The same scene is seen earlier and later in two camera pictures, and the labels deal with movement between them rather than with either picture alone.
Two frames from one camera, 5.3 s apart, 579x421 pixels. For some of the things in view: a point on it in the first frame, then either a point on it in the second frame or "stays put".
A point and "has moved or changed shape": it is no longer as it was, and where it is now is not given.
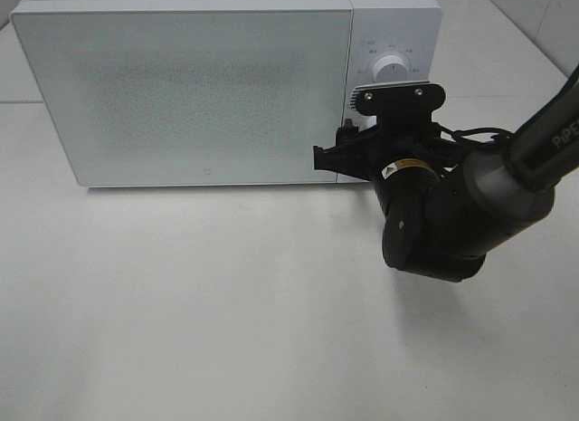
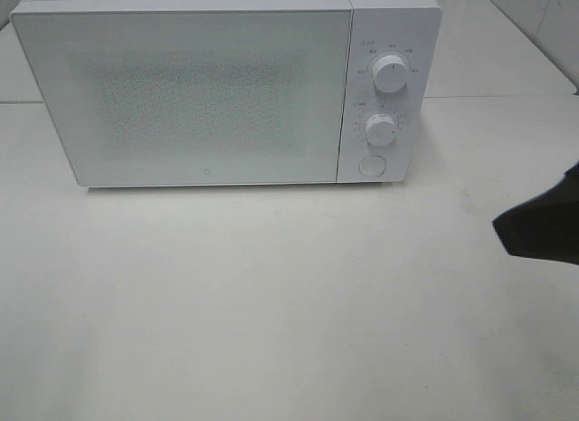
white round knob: x=364 y=122 has moved or changed shape
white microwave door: x=193 y=96 stays put
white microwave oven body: x=217 y=85 stays put
